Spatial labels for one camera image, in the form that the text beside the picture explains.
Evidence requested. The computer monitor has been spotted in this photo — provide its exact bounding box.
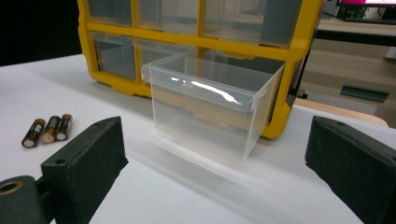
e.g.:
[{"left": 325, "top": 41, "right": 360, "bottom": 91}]
[{"left": 335, "top": 0, "right": 396, "bottom": 7}]

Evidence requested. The set of clear cabinet drawers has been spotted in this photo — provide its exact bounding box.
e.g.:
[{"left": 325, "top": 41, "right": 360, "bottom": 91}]
[{"left": 87, "top": 0, "right": 303, "bottom": 85}]

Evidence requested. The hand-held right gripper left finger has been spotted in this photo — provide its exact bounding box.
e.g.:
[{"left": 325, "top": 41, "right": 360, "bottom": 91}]
[{"left": 41, "top": 116, "right": 129, "bottom": 224}]

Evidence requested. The yellow black organizer cabinet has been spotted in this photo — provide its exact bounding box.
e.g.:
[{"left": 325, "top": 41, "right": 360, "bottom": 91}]
[{"left": 77, "top": 0, "right": 325, "bottom": 140}]

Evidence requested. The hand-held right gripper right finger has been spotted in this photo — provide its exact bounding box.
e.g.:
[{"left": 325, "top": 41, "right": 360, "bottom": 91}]
[{"left": 304, "top": 115, "right": 396, "bottom": 224}]

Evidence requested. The black gold battery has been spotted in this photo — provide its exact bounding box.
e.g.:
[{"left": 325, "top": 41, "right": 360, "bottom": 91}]
[
  {"left": 40, "top": 115, "right": 62, "bottom": 145},
  {"left": 55, "top": 113, "right": 74, "bottom": 142},
  {"left": 21, "top": 119, "right": 47, "bottom": 148}
]

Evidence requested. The green potted plant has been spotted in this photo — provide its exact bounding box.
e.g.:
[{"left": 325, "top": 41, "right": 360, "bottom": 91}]
[{"left": 337, "top": 6, "right": 368, "bottom": 20}]

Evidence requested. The clear plastic drawer bin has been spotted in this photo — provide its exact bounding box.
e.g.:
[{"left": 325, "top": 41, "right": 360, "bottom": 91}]
[{"left": 141, "top": 50, "right": 286, "bottom": 169}]

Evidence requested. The dark wall vent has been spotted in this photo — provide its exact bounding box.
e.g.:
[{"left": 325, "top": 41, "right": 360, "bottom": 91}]
[{"left": 339, "top": 84, "right": 390, "bottom": 103}]

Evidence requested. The dark desk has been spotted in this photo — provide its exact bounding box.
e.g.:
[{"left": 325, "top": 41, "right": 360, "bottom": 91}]
[{"left": 316, "top": 20, "right": 396, "bottom": 48}]

